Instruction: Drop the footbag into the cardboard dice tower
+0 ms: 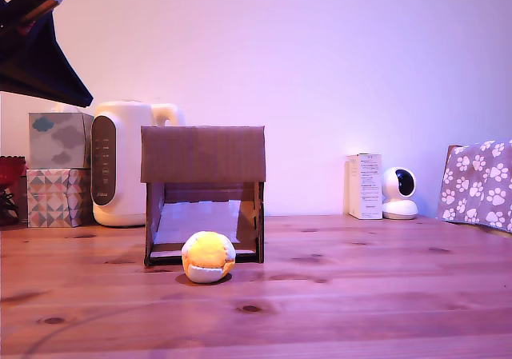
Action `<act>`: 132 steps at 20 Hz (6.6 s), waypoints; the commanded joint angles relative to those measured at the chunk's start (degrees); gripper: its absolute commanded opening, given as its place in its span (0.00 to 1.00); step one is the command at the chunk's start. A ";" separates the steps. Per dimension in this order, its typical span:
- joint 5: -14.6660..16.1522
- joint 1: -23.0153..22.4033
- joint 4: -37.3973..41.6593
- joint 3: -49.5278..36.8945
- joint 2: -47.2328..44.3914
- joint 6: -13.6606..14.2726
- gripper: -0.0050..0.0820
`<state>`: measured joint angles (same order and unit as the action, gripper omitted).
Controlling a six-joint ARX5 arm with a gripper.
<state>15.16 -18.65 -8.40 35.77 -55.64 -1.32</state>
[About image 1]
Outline cardboard dice tower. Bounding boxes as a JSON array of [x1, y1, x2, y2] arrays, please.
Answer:
[[139, 125, 267, 266]]

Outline white printed carton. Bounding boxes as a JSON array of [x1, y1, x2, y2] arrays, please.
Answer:
[[345, 153, 383, 221]]

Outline geometric print tissue box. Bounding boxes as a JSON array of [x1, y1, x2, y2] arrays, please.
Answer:
[[26, 167, 94, 229]]

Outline paw print cloth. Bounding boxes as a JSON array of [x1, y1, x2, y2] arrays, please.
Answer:
[[435, 138, 512, 234]]

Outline white tissue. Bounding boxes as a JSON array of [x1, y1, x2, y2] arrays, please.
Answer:
[[50, 102, 83, 114]]

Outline cloud print tissue box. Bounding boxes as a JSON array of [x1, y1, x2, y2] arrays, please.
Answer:
[[27, 111, 95, 170]]

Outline white electric kettle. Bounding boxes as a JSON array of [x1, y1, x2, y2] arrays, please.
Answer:
[[90, 101, 187, 229]]

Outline small white round camera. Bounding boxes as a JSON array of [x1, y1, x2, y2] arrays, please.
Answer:
[[380, 166, 419, 221]]

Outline yellow and white footbag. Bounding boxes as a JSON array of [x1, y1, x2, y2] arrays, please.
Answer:
[[181, 230, 237, 285]]

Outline red scalloped bowl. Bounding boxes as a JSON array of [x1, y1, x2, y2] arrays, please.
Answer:
[[0, 155, 27, 185]]

